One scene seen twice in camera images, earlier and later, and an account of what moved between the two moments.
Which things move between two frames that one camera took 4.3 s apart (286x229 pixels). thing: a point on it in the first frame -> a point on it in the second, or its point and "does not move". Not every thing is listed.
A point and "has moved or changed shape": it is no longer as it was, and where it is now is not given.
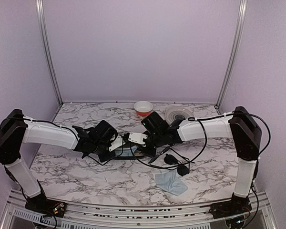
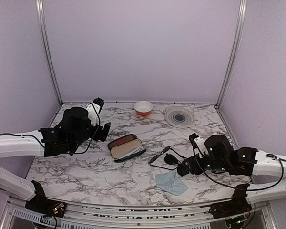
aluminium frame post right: [242, 10] does not move
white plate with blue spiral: [177, 112] does not move
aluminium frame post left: [40, 9] does not move
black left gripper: [104, 158] -> [103, 137]
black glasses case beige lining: [138, 155] has moved or changed shape
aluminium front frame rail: [18, 215] does not move
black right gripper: [152, 153] -> [194, 169]
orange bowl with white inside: [143, 108] does not move
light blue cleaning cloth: [171, 182] does not move
